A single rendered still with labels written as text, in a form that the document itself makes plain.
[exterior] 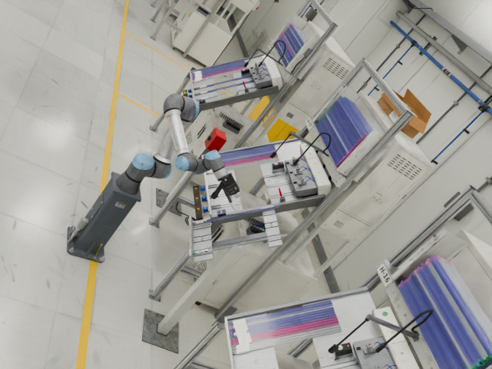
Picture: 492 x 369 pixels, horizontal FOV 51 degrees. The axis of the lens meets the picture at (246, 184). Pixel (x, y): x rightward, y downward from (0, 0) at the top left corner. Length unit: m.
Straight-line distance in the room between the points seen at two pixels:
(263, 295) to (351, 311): 1.22
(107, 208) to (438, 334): 1.96
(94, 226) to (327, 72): 2.27
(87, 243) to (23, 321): 0.68
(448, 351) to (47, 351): 1.91
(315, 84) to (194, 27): 3.41
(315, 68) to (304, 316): 2.39
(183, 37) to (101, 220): 4.67
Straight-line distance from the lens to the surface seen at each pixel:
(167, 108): 2.94
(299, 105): 4.46
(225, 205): 3.19
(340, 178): 3.08
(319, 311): 2.53
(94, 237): 3.36
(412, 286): 2.38
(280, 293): 3.67
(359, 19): 6.23
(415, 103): 3.68
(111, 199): 3.15
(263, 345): 2.44
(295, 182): 3.19
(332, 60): 4.37
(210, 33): 7.55
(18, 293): 3.07
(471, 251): 2.51
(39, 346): 2.92
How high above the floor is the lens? 2.25
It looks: 24 degrees down
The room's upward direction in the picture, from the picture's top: 40 degrees clockwise
